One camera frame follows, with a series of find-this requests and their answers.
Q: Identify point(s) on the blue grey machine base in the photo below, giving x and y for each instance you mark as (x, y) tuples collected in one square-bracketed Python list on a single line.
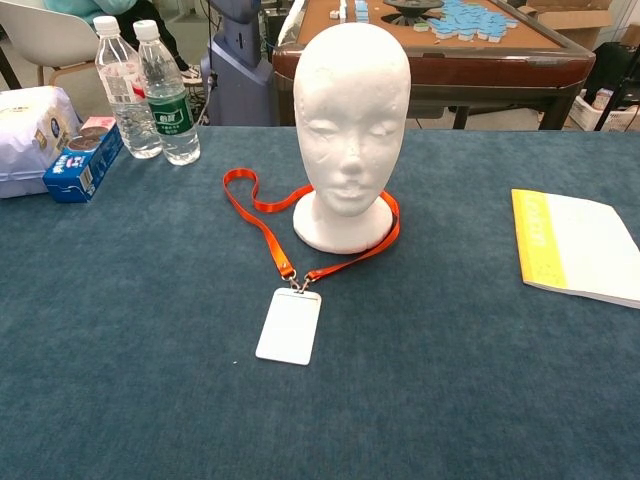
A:
[(235, 75)]

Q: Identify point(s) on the white cloth bundle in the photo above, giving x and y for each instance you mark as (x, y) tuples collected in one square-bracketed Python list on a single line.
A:
[(292, 25)]

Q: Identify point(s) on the water bottle red label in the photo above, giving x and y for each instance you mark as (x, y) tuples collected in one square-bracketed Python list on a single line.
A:
[(125, 125)]

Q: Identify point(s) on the white plastic tissue pack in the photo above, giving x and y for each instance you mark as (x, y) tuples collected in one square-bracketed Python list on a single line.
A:
[(20, 140)]

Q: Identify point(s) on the water bottle green label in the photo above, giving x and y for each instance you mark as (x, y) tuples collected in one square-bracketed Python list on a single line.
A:
[(172, 120)]

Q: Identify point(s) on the white foam mannequin head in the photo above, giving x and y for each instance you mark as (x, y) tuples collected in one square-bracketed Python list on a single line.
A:
[(350, 100)]

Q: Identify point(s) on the white ID badge holder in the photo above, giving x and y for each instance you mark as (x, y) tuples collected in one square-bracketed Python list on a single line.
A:
[(290, 327)]

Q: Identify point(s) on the seated person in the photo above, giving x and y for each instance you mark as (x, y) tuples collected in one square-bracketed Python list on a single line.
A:
[(155, 15)]

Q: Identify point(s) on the blue velvet tablecloth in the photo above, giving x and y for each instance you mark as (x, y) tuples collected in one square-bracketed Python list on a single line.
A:
[(150, 400)]

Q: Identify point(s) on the black round disc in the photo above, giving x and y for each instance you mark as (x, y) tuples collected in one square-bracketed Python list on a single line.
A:
[(405, 12)]

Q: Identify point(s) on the white storage basket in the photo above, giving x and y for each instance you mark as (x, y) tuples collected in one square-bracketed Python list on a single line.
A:
[(625, 120)]

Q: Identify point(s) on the yellow and white book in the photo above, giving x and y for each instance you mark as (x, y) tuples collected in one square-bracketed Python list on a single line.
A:
[(585, 240)]

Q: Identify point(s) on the black chair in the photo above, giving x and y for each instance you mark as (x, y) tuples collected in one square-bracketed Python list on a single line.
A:
[(610, 65)]

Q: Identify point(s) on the blue cookie box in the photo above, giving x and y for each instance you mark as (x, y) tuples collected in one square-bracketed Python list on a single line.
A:
[(75, 170)]

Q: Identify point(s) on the brown mahjong table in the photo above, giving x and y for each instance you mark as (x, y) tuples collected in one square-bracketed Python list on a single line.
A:
[(450, 65)]

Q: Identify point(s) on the white chair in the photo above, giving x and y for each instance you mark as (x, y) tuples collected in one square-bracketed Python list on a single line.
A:
[(45, 35)]

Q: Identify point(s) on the row of mahjong tiles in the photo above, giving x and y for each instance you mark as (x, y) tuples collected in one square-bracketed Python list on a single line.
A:
[(360, 7)]

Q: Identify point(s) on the brown cardboard box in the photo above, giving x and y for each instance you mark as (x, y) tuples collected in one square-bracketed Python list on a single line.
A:
[(570, 20)]

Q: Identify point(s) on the small pink box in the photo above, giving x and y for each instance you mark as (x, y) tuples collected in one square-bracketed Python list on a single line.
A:
[(100, 122)]

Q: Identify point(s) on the pile of blue mahjong tiles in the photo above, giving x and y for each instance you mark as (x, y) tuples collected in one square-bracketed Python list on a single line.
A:
[(465, 20)]

